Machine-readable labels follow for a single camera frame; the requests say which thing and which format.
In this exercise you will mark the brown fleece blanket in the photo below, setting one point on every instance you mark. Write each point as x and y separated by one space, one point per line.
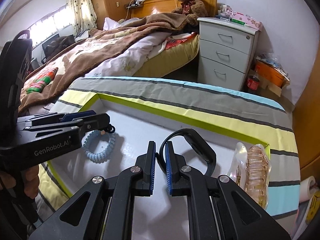
82 57

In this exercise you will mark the black wristband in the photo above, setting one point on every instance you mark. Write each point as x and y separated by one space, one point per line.
199 148

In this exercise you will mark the striped tablecloth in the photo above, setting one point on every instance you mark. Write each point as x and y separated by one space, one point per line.
223 117

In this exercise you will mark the orange storage box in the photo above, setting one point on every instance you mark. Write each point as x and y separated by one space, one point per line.
271 75

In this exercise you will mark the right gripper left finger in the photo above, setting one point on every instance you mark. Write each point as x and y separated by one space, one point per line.
103 208

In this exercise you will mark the red green plaid cushion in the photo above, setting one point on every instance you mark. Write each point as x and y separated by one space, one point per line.
41 80

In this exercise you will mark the brown teddy bear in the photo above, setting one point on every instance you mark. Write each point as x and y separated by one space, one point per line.
192 9

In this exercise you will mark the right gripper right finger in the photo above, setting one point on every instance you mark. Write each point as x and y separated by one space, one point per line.
217 207

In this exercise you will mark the white paper roll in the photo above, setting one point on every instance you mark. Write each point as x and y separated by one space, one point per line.
308 188

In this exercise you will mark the yellow mattress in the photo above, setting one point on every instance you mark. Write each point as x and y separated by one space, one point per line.
170 59

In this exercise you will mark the patterned window curtain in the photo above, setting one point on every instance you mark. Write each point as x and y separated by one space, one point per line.
84 16

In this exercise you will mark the lime green shallow box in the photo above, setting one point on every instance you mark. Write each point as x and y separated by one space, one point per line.
157 217

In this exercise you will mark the person's left hand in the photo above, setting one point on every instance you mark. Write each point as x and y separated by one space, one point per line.
31 184

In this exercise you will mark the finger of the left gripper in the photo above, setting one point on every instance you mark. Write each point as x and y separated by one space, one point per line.
87 119
55 133

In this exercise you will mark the wooden door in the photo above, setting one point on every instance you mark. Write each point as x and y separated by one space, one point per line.
306 125

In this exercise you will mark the grey drawer nightstand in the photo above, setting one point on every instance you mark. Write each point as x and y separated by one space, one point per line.
226 52

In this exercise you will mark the black small hair clip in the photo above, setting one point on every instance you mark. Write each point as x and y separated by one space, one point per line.
110 129

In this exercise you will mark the red cola bottle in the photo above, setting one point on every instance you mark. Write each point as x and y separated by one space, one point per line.
253 81

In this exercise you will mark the wooden headboard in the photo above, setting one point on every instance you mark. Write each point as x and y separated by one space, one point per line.
150 7

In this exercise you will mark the rose gold claw hair clip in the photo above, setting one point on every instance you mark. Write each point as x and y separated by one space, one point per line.
250 169

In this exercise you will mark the pink floral box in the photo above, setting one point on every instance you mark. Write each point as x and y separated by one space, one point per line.
247 20

